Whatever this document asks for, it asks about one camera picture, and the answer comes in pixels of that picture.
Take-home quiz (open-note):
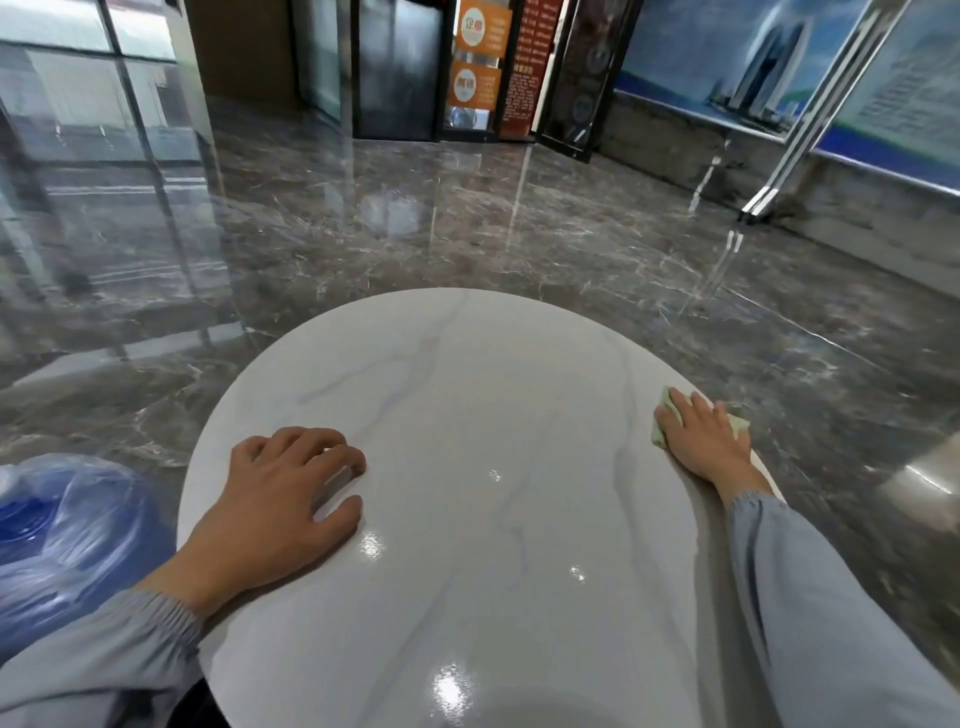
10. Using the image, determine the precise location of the black-framed open glass door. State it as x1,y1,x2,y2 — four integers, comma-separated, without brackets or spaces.
535,0,647,164

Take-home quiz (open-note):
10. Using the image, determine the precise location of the blue-bordered notice board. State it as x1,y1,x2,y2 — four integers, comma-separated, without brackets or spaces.
812,0,960,198

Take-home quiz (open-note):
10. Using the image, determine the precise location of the light green cleaning cloth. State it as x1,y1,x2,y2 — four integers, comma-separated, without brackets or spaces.
649,385,752,451

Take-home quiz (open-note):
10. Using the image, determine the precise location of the black-framed dark glass door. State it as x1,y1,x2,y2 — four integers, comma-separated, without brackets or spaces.
351,0,459,144

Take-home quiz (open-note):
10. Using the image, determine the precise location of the person's left hand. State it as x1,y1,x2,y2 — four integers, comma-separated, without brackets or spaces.
174,426,368,601

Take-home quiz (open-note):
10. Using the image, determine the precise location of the blue plastic-wrapped water jug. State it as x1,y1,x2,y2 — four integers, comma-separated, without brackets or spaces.
0,452,179,661

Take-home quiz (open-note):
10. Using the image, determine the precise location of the shiny metal pole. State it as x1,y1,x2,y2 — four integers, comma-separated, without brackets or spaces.
738,0,914,224

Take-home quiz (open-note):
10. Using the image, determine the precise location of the metal-framed glass window wall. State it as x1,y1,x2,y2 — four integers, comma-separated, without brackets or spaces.
0,0,226,316

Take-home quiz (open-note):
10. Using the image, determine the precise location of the framed skyscraper poster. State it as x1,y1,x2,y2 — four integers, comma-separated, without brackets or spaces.
610,0,877,145

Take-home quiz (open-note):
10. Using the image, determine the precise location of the orange square sign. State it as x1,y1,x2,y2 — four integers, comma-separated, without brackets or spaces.
447,59,503,111
455,0,516,56

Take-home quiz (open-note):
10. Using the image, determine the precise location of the person's right forearm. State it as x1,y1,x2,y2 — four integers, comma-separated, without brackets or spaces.
712,480,960,728

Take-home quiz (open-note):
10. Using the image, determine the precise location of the red text sign board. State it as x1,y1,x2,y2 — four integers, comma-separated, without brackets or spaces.
498,0,561,141

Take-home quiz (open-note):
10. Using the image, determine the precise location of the person's right hand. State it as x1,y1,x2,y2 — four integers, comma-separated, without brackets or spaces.
654,387,774,504

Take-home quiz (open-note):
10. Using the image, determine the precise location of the person's left forearm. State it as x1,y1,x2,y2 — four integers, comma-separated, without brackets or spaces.
0,555,230,728

